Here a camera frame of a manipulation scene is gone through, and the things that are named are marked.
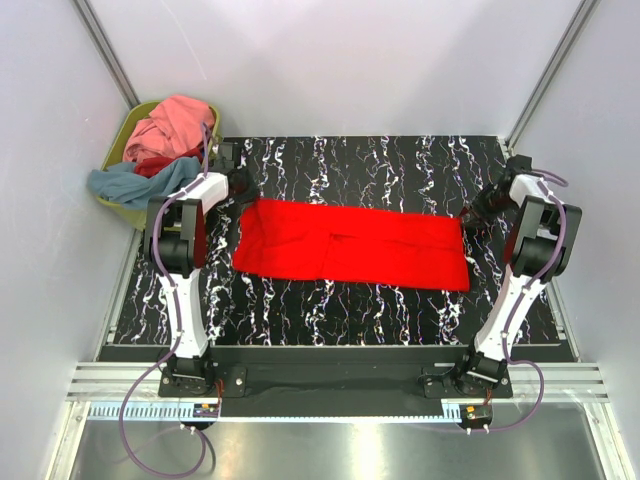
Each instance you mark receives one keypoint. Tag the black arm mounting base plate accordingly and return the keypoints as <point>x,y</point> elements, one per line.
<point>438,371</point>

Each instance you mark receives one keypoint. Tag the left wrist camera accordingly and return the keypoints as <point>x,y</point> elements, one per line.
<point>227,157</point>

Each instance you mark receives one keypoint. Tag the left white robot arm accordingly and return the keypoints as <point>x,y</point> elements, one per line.
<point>176,245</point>

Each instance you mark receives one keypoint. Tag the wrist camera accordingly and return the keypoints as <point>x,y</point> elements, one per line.
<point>519,165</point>
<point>227,157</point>

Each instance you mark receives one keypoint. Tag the aluminium frame post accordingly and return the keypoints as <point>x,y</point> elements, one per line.
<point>106,51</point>
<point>569,38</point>

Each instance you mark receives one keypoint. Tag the dark red t shirt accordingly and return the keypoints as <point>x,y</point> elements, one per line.
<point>152,166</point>

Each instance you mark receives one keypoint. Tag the right aluminium frame post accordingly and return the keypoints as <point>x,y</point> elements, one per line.
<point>569,38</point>

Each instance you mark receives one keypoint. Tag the pink t shirt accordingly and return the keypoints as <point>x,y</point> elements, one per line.
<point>170,129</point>

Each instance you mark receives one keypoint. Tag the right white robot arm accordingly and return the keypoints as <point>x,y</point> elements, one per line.
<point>538,249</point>

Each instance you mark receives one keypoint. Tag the left aluminium frame post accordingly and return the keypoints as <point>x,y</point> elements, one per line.
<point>106,51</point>

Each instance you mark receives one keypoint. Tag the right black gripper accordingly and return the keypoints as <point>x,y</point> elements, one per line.
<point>479,198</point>

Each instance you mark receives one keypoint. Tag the white slotted cable duct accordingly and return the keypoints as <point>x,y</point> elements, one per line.
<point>198,412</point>

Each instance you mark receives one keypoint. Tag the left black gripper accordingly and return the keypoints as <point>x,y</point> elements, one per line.
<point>251,192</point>

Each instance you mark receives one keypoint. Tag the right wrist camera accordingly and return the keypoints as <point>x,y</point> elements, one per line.
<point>519,165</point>

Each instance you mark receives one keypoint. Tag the bright red t shirt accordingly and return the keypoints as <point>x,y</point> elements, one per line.
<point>307,242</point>

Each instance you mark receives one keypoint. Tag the grey blue t shirt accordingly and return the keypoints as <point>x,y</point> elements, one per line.
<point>120,185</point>

